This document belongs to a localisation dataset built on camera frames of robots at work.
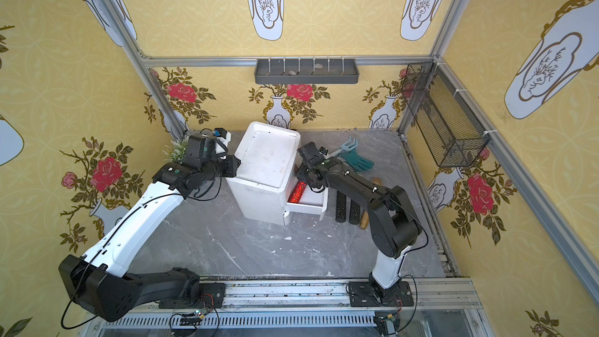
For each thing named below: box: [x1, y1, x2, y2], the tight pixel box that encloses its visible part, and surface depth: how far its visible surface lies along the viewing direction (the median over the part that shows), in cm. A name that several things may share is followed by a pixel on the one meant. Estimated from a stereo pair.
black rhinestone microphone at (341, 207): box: [335, 190, 347, 224], surface depth 92 cm
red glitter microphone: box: [287, 180, 308, 204], surface depth 87 cm
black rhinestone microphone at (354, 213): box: [348, 198, 361, 225], surface depth 91 cm
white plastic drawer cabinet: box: [226, 120, 302, 226], surface depth 82 cm
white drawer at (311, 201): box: [285, 176, 330, 221], surface depth 83 cm
